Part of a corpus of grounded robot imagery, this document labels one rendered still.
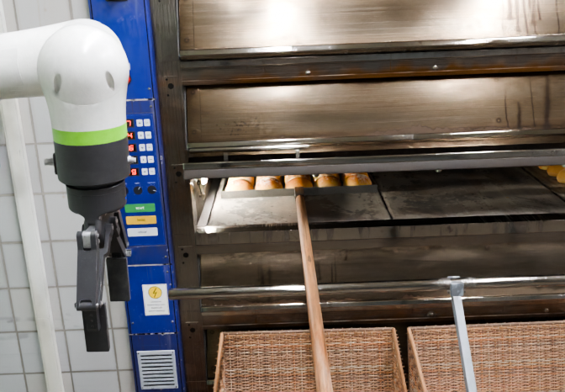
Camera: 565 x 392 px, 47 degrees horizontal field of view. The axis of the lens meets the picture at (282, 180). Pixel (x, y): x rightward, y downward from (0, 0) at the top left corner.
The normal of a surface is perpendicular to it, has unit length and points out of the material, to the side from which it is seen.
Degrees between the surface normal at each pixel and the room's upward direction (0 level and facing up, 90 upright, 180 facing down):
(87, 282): 64
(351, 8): 70
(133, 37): 90
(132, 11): 90
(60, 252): 90
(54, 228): 90
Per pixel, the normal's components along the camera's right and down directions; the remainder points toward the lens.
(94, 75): 0.45, 0.25
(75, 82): 0.06, 0.44
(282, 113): 0.00, -0.05
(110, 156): 0.68, 0.22
